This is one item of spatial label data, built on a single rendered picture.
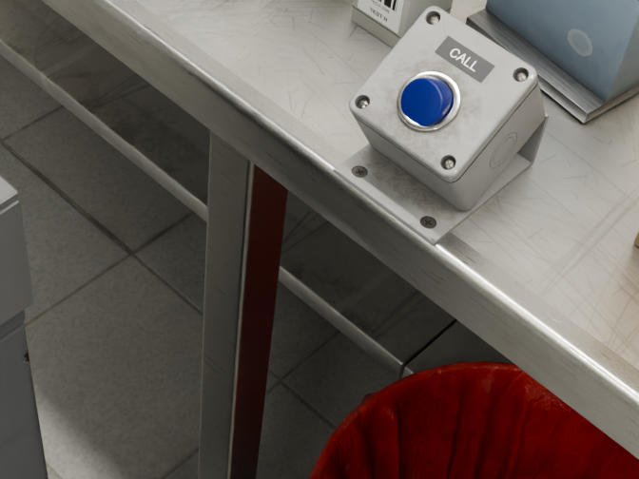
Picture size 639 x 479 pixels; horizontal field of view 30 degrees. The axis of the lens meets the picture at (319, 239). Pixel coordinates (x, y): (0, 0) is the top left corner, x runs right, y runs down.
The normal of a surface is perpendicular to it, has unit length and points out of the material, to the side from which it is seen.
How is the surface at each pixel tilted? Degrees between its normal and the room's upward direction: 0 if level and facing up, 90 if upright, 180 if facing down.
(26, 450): 90
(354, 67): 0
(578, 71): 90
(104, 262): 0
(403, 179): 0
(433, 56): 30
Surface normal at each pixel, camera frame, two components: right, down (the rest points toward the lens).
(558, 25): -0.78, 0.43
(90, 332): 0.10, -0.65
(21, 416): 0.73, 0.57
